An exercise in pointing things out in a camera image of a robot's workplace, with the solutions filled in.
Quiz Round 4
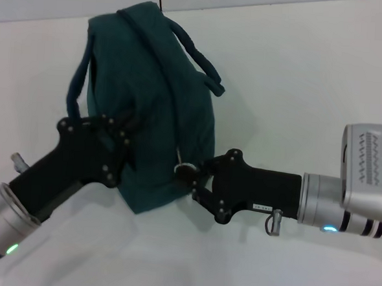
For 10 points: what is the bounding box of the teal fabric tote bag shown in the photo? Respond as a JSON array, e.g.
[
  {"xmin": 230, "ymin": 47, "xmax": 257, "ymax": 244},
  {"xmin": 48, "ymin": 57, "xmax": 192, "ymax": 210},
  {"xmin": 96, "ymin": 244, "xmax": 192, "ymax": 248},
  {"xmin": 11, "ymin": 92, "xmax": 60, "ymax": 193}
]
[{"xmin": 58, "ymin": 5, "xmax": 231, "ymax": 220}]

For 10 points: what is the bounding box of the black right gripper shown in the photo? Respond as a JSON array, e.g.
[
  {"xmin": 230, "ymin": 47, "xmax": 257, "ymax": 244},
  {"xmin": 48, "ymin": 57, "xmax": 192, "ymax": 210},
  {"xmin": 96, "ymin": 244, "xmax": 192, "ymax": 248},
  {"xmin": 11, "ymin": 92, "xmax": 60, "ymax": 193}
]
[{"xmin": 171, "ymin": 144, "xmax": 307, "ymax": 230}]

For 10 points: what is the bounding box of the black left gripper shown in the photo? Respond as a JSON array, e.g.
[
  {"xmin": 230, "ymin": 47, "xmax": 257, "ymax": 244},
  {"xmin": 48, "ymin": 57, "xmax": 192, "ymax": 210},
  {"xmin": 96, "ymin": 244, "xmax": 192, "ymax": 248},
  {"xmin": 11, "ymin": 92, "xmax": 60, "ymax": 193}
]
[{"xmin": 6, "ymin": 101, "xmax": 141, "ymax": 230}]

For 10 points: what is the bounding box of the right gripper cable with plug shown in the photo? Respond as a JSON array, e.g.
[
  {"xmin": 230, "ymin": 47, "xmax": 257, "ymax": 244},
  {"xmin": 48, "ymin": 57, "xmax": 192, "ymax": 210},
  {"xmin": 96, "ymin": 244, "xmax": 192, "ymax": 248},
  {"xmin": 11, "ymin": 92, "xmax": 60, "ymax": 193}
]
[{"xmin": 264, "ymin": 208, "xmax": 286, "ymax": 237}]

